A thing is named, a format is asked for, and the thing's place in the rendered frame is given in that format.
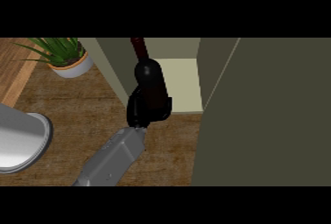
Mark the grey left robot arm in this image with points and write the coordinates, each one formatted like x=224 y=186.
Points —
x=116 y=157

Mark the dark wine bottle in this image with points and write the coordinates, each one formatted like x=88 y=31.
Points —
x=151 y=87

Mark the dark olive cabinet door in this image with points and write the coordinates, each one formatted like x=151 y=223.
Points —
x=267 y=116

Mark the green plant in white pot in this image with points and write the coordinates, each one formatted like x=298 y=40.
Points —
x=68 y=59

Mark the large grey cylindrical container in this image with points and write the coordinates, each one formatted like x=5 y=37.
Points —
x=20 y=140

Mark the olive green cabinet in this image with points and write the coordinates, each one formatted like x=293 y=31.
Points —
x=184 y=84

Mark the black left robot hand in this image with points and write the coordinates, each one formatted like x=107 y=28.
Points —
x=135 y=110

